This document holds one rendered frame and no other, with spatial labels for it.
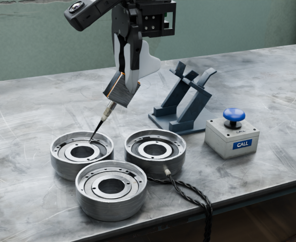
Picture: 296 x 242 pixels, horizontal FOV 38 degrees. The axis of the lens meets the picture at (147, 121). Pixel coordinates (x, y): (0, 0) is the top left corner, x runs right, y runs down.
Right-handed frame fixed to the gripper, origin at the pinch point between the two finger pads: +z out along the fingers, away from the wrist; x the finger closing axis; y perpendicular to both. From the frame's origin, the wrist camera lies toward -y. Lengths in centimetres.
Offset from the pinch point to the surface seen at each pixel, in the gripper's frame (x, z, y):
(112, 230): -19.4, 13.0, -9.5
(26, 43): 154, 40, 8
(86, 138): 1.4, 9.9, -6.7
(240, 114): -7.9, 5.6, 18.9
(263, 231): -6.6, 38.1, 31.0
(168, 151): -8.1, 10.0, 4.7
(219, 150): -8.4, 11.9, 15.1
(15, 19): 154, 27, 4
